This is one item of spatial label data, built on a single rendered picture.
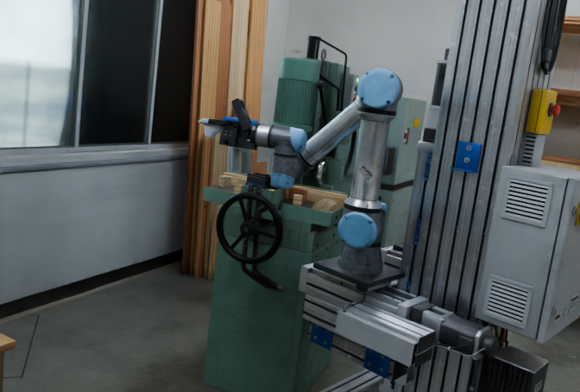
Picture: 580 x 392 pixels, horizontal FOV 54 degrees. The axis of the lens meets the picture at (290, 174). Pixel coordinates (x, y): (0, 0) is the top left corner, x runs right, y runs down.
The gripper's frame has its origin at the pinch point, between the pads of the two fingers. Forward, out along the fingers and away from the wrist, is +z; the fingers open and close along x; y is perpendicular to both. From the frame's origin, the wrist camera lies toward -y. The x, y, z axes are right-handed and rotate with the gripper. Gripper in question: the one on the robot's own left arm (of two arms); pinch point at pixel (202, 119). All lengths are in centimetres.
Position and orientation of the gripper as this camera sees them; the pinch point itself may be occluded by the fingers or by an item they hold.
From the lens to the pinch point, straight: 189.9
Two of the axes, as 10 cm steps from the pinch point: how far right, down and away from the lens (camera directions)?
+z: -9.5, -1.6, 2.7
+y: -1.6, 9.9, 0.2
